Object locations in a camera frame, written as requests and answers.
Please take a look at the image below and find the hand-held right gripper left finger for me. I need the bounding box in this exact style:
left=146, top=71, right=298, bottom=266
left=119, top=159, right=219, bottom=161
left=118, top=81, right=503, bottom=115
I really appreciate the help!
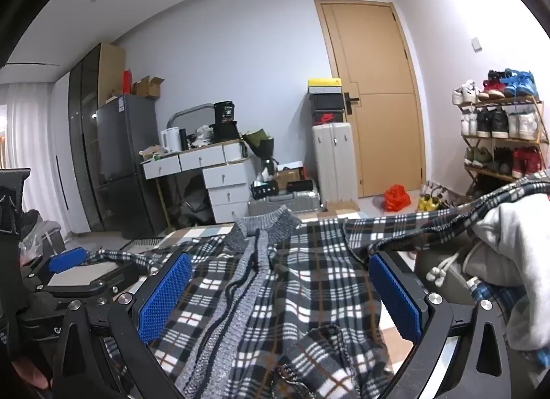
left=52, top=252, right=194, bottom=399

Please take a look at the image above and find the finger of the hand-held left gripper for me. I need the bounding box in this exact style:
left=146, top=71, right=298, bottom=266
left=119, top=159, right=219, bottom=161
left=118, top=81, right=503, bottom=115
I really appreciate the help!
left=45, top=262, right=144, bottom=296
left=21, top=248, right=89, bottom=292

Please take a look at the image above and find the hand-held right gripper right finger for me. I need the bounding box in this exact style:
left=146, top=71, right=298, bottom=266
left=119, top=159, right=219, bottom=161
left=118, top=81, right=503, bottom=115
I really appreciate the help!
left=368, top=250, right=513, bottom=399

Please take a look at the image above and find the plaid fleece jacket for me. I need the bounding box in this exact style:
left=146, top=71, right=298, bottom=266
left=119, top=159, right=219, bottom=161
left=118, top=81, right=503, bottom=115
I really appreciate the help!
left=84, top=177, right=550, bottom=399

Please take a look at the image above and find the person's left hand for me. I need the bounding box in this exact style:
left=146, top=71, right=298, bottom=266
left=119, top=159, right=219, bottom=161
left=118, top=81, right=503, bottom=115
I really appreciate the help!
left=11, top=358, right=53, bottom=390

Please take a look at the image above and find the grey bag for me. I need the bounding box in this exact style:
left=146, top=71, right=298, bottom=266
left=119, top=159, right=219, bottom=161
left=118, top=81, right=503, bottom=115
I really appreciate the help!
left=19, top=209, right=66, bottom=263

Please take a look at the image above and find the checkered bed sheet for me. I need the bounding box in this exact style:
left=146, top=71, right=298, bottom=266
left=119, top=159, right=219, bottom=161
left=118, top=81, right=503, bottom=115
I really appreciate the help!
left=120, top=207, right=426, bottom=365

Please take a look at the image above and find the black bag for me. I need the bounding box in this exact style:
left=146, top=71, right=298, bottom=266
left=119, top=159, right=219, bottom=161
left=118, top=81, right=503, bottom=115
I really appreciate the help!
left=177, top=186, right=216, bottom=228

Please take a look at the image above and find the red plastic bag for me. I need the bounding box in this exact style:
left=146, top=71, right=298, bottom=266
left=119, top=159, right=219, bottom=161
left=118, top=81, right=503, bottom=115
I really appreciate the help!
left=383, top=184, right=413, bottom=212

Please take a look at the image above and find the flat cardboard sheet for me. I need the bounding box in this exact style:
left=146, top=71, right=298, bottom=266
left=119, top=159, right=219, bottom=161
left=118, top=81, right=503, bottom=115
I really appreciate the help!
left=322, top=200, right=362, bottom=213

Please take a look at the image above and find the row of loose shoes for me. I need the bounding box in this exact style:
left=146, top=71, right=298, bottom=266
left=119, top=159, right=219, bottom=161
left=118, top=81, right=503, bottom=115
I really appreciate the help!
left=423, top=182, right=477, bottom=211

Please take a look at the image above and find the grey refrigerator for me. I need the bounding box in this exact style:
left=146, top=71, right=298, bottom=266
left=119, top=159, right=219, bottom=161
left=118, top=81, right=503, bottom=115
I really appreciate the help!
left=95, top=95, right=169, bottom=239

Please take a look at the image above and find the dark glass cabinet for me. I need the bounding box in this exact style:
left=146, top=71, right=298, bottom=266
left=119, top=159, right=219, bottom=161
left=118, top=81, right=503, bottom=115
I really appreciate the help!
left=69, top=43, right=126, bottom=233

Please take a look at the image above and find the white desk with drawers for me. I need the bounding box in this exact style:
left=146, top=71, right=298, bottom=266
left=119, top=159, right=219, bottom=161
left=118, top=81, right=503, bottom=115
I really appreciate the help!
left=142, top=139, right=253, bottom=224

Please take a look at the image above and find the grey hoodie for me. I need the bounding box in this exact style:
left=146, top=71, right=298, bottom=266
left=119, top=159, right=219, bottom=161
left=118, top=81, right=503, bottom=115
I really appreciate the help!
left=419, top=193, right=550, bottom=387

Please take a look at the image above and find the white curtain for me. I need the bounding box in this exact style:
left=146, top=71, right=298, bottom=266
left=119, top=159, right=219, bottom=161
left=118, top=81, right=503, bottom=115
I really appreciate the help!
left=0, top=81, right=57, bottom=173

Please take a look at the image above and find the white electric kettle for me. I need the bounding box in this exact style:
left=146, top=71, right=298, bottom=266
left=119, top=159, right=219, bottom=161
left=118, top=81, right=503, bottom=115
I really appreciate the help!
left=161, top=127, right=182, bottom=154

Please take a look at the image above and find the small black box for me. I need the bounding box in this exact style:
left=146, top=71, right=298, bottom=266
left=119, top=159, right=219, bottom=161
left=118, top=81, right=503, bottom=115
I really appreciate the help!
left=251, top=182, right=280, bottom=201

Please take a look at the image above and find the silver suitcase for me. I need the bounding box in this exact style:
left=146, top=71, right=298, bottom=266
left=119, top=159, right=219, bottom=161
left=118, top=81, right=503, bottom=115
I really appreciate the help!
left=247, top=190, right=322, bottom=222

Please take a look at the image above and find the white upright suitcase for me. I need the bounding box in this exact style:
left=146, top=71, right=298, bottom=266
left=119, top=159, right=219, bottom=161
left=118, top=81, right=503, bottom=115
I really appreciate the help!
left=311, top=122, right=359, bottom=206

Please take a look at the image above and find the brown cardboard box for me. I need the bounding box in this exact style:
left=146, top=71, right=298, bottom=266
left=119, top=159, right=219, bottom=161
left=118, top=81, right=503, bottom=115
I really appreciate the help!
left=275, top=168, right=307, bottom=192

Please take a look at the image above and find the wooden door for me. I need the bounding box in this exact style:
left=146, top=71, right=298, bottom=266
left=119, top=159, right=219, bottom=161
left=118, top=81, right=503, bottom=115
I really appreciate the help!
left=315, top=0, right=426, bottom=200

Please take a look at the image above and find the dark wrapped bouquet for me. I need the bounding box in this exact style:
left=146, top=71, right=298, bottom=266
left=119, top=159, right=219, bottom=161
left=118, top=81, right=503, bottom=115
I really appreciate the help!
left=242, top=129, right=278, bottom=180

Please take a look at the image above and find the black coffee machine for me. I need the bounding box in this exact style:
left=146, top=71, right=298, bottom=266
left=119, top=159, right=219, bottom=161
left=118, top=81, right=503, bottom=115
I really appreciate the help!
left=213, top=102, right=240, bottom=142

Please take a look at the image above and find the open cardboard box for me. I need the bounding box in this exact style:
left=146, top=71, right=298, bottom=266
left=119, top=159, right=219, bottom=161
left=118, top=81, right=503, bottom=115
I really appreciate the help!
left=132, top=76, right=166, bottom=99

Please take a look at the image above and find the black red-logo shoe box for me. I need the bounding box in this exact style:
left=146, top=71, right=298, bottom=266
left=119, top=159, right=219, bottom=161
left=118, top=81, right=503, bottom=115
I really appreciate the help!
left=312, top=110, right=345, bottom=126

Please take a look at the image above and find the wooden shoe rack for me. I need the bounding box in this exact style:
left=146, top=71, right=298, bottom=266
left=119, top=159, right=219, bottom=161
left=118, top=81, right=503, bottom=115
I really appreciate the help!
left=454, top=96, right=550, bottom=188

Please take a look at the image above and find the collection of racked sneakers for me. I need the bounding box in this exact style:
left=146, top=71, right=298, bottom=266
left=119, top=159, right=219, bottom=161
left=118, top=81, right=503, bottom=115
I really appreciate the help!
left=451, top=68, right=546, bottom=179

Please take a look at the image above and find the yellow shoe box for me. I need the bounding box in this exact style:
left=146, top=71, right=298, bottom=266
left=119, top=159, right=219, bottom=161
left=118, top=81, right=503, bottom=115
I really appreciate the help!
left=308, top=78, right=343, bottom=93

